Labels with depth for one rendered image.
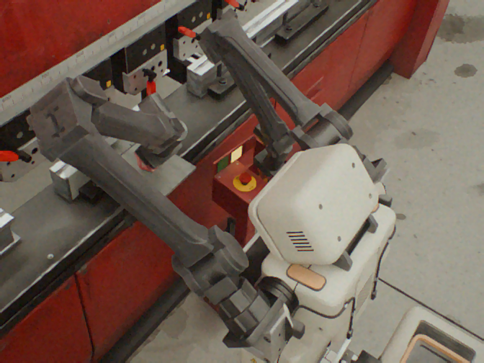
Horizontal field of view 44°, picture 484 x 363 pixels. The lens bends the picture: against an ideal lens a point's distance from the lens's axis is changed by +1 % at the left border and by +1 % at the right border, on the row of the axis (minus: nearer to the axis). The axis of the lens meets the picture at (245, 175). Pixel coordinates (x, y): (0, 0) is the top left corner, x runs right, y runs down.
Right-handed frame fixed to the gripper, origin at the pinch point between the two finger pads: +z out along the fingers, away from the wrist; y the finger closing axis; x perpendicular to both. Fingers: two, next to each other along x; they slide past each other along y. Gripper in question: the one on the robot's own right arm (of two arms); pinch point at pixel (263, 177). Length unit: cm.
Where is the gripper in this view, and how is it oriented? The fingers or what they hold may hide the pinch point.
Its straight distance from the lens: 190.9
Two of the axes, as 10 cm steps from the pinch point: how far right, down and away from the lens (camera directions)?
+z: -2.8, 5.0, 8.2
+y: -6.9, -7.0, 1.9
